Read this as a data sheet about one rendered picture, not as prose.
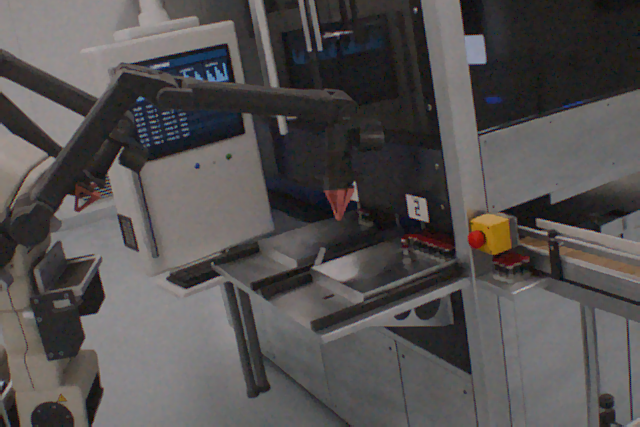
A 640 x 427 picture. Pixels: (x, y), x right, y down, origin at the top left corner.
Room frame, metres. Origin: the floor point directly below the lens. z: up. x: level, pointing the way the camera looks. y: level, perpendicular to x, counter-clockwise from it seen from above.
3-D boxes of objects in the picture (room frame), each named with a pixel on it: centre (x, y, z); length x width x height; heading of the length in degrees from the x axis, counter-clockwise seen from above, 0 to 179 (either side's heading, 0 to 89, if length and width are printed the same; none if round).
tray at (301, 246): (2.05, 0.00, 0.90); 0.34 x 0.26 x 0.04; 115
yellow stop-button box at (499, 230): (1.57, -0.36, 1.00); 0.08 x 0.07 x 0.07; 115
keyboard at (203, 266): (2.26, 0.32, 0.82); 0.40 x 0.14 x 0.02; 124
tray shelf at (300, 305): (1.87, -0.01, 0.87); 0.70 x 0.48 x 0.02; 25
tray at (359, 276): (1.74, -0.15, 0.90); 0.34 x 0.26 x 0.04; 115
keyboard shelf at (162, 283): (2.31, 0.35, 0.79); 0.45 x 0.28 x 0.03; 124
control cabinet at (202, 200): (2.47, 0.43, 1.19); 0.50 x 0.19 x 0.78; 124
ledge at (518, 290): (1.57, -0.41, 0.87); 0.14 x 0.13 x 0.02; 115
